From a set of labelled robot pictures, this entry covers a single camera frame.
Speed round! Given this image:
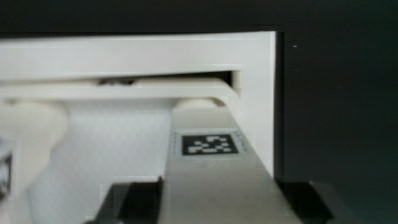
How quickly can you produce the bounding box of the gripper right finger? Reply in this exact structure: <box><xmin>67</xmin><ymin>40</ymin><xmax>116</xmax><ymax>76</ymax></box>
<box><xmin>278</xmin><ymin>181</ymin><xmax>356</xmax><ymax>224</ymax></box>

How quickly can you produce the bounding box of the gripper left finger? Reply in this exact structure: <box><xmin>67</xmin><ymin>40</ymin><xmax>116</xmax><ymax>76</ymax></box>
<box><xmin>86</xmin><ymin>178</ymin><xmax>164</xmax><ymax>224</ymax></box>

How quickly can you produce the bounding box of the white leg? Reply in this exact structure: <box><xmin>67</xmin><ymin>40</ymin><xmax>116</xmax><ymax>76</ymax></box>
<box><xmin>159</xmin><ymin>98</ymin><xmax>303</xmax><ymax>224</ymax></box>
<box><xmin>0</xmin><ymin>100</ymin><xmax>68</xmax><ymax>224</ymax></box>

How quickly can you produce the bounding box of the white desk top tray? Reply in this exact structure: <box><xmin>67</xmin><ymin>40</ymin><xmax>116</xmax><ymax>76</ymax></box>
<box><xmin>0</xmin><ymin>32</ymin><xmax>278</xmax><ymax>224</ymax></box>

